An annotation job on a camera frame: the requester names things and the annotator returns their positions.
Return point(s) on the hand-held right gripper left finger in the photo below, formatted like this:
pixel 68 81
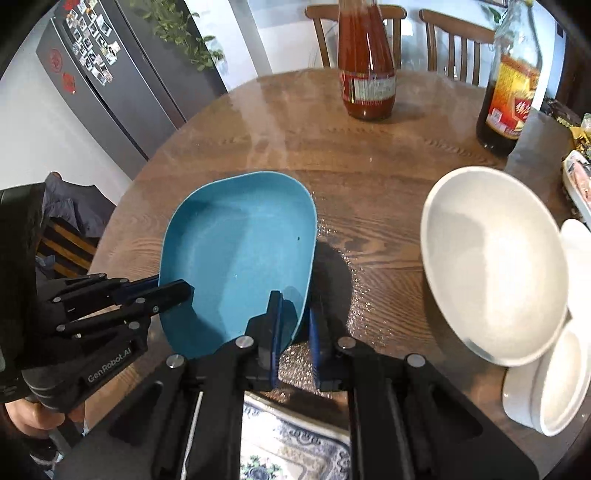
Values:
pixel 276 332

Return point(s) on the person's left hand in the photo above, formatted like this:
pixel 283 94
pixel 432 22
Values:
pixel 37 422

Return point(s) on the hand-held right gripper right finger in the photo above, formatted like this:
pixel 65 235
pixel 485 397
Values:
pixel 316 344

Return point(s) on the blue plate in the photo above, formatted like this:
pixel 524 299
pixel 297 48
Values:
pixel 231 254

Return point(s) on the cluster of fridge photo magnets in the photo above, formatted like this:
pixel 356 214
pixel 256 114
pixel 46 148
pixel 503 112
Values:
pixel 92 41

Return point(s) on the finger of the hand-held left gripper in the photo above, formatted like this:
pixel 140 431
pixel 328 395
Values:
pixel 171 295
pixel 138 287

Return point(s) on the small white bowl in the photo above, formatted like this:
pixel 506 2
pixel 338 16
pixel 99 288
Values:
pixel 554 387

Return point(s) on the grey refrigerator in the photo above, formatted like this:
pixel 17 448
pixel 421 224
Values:
pixel 120 106

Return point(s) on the red paper fridge decoration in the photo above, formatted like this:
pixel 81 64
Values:
pixel 69 83
pixel 56 61

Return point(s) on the medium white bowl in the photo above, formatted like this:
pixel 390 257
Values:
pixel 579 258

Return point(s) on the green plastic bag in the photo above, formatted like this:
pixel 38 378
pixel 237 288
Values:
pixel 586 122

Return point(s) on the dark vinegar bottle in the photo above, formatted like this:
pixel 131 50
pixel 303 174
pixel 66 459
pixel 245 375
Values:
pixel 508 92

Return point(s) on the red sauce bottle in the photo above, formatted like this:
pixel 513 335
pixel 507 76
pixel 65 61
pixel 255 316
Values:
pixel 367 46

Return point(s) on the green trailing plant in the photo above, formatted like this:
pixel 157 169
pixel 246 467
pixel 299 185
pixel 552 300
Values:
pixel 184 37

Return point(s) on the white rectangular tray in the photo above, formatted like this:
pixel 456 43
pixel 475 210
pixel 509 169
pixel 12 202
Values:
pixel 579 177

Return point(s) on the wooden chair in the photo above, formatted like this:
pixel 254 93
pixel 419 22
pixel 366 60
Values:
pixel 64 244
pixel 443 41
pixel 323 27

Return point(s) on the dark cloth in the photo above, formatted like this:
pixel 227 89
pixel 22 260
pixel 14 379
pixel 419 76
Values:
pixel 78 207

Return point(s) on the yellow snack packet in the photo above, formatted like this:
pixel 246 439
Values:
pixel 561 110

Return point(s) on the patterned rug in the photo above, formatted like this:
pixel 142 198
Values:
pixel 295 438

